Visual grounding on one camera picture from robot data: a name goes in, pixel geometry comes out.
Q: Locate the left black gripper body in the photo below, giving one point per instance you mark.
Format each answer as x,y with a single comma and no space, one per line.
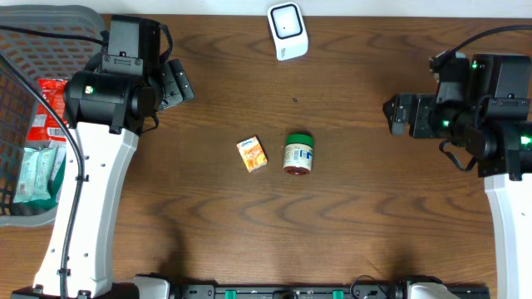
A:
178,88

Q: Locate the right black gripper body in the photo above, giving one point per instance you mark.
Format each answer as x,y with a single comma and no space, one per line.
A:
424,107

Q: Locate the small orange box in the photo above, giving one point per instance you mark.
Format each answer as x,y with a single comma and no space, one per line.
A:
252,153

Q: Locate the green lid jar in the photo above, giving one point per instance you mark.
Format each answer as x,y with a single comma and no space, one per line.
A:
298,156

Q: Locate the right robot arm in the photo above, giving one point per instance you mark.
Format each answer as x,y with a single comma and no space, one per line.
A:
480,115

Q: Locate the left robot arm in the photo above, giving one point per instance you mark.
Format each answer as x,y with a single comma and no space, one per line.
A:
106,104

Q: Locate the white barcode scanner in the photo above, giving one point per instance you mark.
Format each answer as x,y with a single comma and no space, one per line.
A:
288,31

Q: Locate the red snack bag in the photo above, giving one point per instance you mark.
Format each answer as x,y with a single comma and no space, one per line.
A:
44,127

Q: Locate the grey plastic mesh basket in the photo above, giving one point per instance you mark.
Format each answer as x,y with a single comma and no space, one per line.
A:
40,41

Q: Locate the light green wipes pack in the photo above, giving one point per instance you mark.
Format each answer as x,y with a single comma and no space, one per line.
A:
35,175

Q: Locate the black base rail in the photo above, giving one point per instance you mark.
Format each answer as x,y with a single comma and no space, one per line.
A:
360,290

